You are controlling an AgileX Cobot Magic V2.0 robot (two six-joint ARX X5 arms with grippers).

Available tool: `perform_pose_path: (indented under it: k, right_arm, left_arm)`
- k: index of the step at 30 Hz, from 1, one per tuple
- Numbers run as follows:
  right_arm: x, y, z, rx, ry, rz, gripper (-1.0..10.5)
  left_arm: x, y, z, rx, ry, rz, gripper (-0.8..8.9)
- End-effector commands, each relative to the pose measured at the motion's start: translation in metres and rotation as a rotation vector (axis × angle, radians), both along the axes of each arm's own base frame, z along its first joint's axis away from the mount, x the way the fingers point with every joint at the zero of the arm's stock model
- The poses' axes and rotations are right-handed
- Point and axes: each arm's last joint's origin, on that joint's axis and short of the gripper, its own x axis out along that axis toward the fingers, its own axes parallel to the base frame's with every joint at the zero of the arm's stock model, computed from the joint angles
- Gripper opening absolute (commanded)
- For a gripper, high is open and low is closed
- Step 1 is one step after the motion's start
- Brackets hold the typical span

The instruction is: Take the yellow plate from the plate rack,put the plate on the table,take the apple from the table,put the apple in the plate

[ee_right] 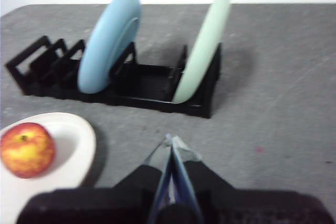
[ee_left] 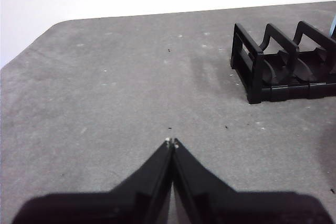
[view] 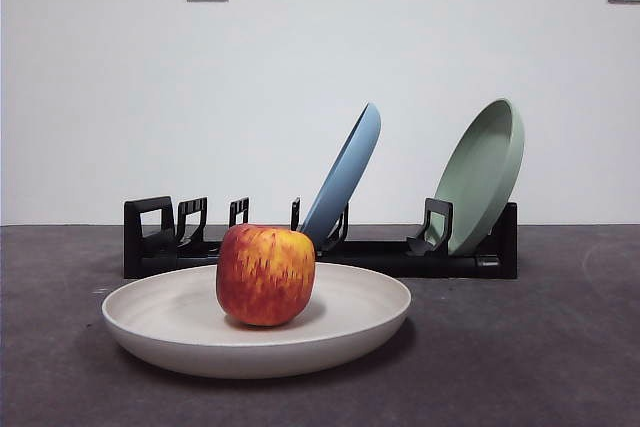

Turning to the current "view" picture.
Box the red yellow apple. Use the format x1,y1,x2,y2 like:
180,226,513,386
215,223,317,327

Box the cream pale yellow plate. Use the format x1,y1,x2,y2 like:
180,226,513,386
101,261,413,380

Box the blue plate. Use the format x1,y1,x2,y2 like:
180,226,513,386
299,101,382,239

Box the black plate rack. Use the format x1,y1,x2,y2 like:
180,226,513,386
123,195,519,280

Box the green plate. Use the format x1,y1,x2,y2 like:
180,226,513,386
432,98,526,257

